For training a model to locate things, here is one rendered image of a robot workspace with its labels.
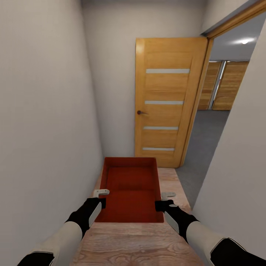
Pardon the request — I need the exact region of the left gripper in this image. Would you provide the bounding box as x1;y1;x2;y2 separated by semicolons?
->
98;198;106;209

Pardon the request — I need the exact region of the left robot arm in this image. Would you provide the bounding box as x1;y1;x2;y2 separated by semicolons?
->
16;189;110;266

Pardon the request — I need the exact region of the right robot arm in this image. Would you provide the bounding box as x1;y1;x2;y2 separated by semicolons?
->
155;192;266;266

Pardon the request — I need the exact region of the storage box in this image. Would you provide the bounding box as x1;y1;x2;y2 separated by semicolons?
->
95;157;164;223

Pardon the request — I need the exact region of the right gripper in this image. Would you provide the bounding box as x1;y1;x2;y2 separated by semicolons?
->
155;200;174;213

